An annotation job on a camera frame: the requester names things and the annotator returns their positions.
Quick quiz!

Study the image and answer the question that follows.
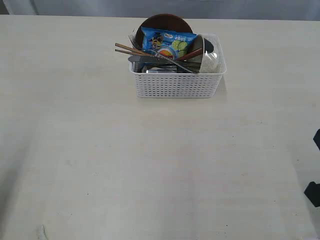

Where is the blue chips bag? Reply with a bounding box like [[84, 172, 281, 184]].
[[141, 27, 197, 60]]

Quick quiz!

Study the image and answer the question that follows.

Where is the silver table knife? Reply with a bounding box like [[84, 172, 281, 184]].
[[128, 55, 201, 68]]

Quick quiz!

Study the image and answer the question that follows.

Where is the brown round plate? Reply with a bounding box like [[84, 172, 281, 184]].
[[132, 13, 193, 49]]

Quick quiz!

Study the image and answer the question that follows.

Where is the silver metal fork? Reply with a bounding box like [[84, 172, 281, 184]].
[[128, 34, 197, 74]]

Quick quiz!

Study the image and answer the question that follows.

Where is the white perforated plastic basket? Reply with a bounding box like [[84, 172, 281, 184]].
[[129, 34, 227, 98]]

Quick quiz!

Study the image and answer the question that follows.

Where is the white bowl dark rim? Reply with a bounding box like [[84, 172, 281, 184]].
[[186, 34, 220, 74]]

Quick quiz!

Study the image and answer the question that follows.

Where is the reddish brown wooden spoon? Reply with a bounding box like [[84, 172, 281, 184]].
[[176, 48, 203, 61]]

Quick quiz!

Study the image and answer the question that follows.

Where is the shiny metal container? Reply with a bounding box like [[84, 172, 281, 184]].
[[140, 65, 181, 74]]

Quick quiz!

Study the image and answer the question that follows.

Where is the upper wooden chopstick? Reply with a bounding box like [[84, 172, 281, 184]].
[[114, 43, 143, 54]]

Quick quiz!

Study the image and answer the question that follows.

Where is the wooden chopstick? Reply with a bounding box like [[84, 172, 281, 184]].
[[114, 43, 143, 54], [114, 49, 149, 57]]

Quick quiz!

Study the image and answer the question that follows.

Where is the lower wooden chopstick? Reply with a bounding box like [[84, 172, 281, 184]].
[[114, 49, 149, 57]]

